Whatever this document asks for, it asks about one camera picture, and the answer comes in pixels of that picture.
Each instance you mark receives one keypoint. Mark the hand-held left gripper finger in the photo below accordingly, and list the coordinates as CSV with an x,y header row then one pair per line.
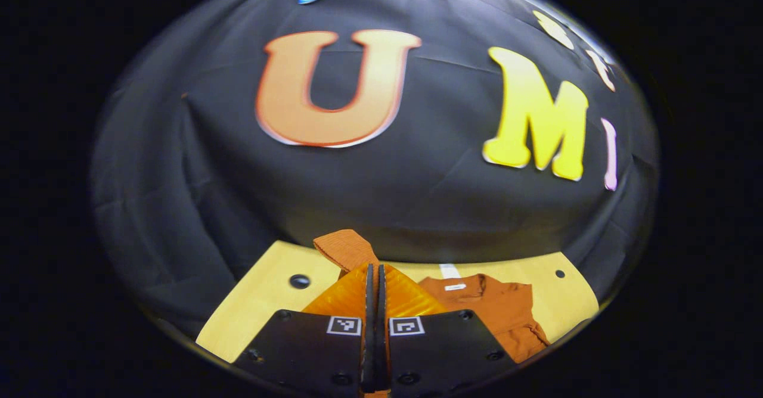
x,y
381,338
368,338

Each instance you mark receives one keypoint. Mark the orange knit garment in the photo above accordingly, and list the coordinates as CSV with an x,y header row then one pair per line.
x,y
501,308

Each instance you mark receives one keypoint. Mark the white tape strip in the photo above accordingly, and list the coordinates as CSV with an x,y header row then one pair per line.
x,y
450,271

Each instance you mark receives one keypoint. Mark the black backdrop cloth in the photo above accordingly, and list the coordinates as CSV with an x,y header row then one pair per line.
x,y
387,207

